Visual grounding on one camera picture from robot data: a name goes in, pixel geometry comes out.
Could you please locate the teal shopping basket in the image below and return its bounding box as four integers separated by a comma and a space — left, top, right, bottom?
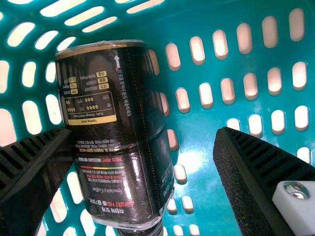
0, 0, 315, 236

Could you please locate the dark coffee bottle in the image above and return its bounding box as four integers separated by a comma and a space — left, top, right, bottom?
54, 39, 176, 236

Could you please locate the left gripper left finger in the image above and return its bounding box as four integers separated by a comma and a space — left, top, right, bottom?
0, 127, 75, 236

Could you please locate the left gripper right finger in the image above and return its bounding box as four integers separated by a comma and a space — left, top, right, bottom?
212, 126, 315, 236

